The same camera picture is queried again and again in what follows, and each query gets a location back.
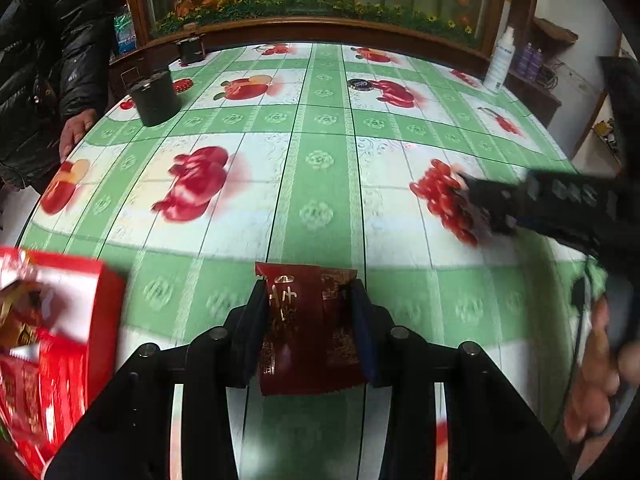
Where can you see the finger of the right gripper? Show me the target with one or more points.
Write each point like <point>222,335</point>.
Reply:
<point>500,204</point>

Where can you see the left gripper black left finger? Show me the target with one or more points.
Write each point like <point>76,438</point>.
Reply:
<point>246,327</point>

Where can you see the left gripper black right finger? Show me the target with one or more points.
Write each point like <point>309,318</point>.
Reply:
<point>372,327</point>

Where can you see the dark red gold-print packet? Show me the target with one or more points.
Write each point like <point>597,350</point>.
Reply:
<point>310,345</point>

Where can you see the operator right hand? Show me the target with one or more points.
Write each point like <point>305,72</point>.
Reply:
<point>599,377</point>

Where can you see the bystander hand on table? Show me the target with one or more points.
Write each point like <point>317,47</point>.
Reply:
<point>74,130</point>

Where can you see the white spray bottle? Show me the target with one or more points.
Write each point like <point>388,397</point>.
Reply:
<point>500,61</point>

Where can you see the purple bottles on shelf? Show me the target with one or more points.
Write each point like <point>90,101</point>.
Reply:
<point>529,63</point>

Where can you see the green checked fruit tablecloth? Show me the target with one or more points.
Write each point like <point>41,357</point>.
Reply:
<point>313,154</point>

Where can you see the red gift box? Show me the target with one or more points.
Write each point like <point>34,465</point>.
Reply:
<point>60,317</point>

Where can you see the black cylindrical container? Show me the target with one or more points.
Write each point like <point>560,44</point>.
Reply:
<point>155,98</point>

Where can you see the black puffer jacket person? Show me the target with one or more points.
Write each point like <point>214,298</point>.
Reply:
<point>55,56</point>

